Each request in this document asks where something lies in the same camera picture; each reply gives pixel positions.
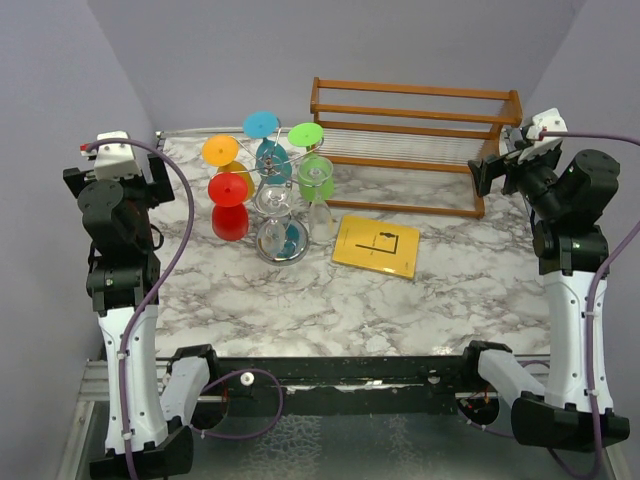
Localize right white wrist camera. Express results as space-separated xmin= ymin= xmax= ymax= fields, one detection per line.
xmin=512 ymin=108 xmax=568 ymax=164

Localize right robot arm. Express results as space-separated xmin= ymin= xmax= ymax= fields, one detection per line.
xmin=459 ymin=147 xmax=630 ymax=452

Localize wooden shelf rack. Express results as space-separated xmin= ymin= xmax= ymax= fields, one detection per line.
xmin=309 ymin=76 xmax=524 ymax=219

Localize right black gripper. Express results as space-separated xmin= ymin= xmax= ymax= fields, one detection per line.
xmin=470 ymin=139 xmax=567 ymax=218

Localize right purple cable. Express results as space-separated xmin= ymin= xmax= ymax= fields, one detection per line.
xmin=458 ymin=127 xmax=640 ymax=480

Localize green plastic wine glass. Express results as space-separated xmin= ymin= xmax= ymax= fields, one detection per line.
xmin=288 ymin=122 xmax=334 ymax=202

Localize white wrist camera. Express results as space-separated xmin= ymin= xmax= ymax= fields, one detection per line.
xmin=80 ymin=142 xmax=142 ymax=181
xmin=512 ymin=108 xmax=568 ymax=164

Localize clear champagne flute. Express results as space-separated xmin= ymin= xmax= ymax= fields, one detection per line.
xmin=298 ymin=157 xmax=335 ymax=243

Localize blue plastic wine glass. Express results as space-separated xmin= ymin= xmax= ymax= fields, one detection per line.
xmin=243 ymin=111 xmax=292 ymax=185

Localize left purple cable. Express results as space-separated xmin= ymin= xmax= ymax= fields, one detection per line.
xmin=84 ymin=139 xmax=285 ymax=480

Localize orange plastic wine glass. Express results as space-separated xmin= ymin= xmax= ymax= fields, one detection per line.
xmin=201 ymin=134 xmax=255 ymax=201

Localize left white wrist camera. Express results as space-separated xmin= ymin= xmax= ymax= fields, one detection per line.
xmin=80 ymin=142 xmax=142 ymax=181

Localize chrome wine glass rack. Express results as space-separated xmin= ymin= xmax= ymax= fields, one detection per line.
xmin=234 ymin=127 xmax=326 ymax=266

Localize purple cable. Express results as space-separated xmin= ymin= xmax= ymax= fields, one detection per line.
xmin=458 ymin=127 xmax=640 ymax=480
xmin=84 ymin=139 xmax=285 ymax=480

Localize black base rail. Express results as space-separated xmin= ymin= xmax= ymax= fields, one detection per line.
xmin=164 ymin=344 xmax=521 ymax=417

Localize red plastic wine glass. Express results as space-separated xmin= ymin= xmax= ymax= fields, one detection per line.
xmin=208 ymin=172 xmax=249 ymax=241

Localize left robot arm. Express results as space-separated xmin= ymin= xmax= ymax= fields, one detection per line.
xmin=63 ymin=144 xmax=221 ymax=479

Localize clear small glass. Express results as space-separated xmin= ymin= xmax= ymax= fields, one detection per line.
xmin=256 ymin=185 xmax=292 ymax=256

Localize yellow book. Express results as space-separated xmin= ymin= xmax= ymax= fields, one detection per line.
xmin=332 ymin=215 xmax=420 ymax=279

